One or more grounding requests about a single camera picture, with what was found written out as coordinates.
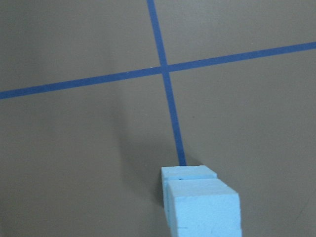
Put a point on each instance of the light blue block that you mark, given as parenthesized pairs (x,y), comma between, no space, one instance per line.
(203,208)
(186,173)

